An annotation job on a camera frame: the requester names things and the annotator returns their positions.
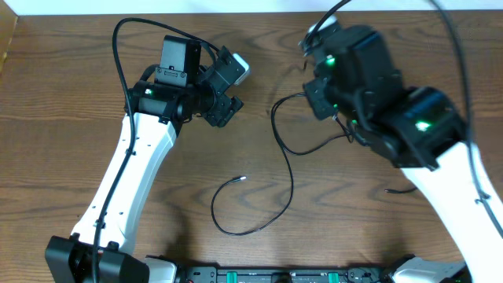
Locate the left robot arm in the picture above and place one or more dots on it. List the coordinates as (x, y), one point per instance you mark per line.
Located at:
(101, 245)

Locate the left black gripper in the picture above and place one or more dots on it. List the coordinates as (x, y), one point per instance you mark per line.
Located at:
(228, 109)

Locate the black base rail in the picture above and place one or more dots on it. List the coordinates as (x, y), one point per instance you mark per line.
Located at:
(275, 275)

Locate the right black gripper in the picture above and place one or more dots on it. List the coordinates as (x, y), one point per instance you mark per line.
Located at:
(317, 91)

